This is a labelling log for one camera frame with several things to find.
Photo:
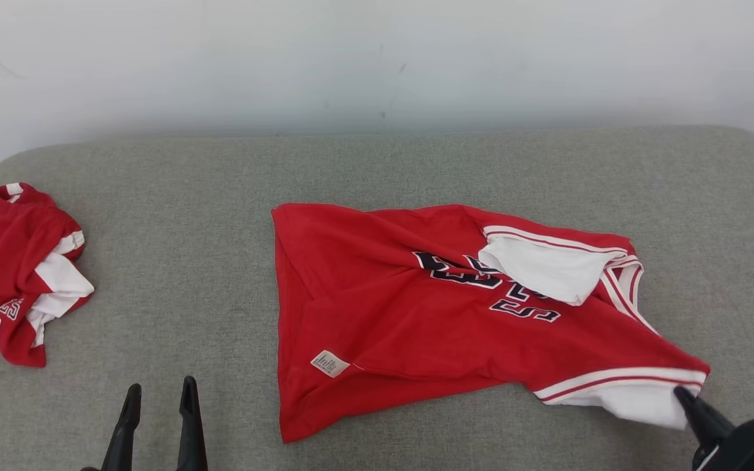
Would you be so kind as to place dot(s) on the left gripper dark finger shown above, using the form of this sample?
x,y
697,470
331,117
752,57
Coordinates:
x,y
125,432
190,432

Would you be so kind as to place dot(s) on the red basketball shorts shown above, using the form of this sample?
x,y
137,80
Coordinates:
x,y
4,261

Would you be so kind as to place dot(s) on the red basketball jersey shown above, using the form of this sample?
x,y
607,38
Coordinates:
x,y
403,314

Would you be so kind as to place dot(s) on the grey fabric mat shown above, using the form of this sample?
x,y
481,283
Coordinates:
x,y
377,170

